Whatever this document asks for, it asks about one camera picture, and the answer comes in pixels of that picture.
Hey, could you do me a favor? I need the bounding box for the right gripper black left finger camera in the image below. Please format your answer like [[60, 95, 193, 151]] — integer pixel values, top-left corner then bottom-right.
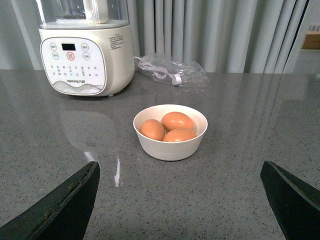
[[0, 161, 100, 240]]

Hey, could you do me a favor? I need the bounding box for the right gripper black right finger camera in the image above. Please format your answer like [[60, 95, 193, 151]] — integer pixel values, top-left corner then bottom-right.
[[260, 161, 320, 240]]

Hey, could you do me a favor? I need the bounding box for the brown egg bowl left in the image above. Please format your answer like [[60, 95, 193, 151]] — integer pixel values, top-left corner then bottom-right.
[[139, 119, 165, 141]]

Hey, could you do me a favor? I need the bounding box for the brown egg bowl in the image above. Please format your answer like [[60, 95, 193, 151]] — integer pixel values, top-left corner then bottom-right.
[[139, 119, 165, 141], [161, 111, 194, 132], [162, 128, 197, 143]]

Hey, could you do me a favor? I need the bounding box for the brown egg bowl front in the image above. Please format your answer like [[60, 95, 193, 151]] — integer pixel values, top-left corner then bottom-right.
[[162, 128, 197, 143]]

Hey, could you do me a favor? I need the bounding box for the brown egg bowl back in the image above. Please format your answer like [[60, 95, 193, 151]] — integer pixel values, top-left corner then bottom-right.
[[161, 111, 194, 132]]

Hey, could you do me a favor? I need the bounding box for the wooden box background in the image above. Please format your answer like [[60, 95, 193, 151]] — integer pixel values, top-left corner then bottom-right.
[[301, 31, 320, 50]]

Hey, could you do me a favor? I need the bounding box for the white bowl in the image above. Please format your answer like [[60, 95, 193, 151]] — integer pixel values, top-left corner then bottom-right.
[[133, 104, 208, 161]]

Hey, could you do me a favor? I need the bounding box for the clear plastic bag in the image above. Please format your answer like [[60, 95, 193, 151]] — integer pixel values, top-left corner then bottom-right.
[[134, 53, 210, 89]]

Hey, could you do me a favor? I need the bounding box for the white Joyoung blender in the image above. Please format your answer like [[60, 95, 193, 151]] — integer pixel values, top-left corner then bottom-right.
[[36, 0, 135, 97]]

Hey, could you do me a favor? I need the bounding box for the white power cord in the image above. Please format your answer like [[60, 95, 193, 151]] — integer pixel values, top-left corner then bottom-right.
[[133, 56, 182, 87]]

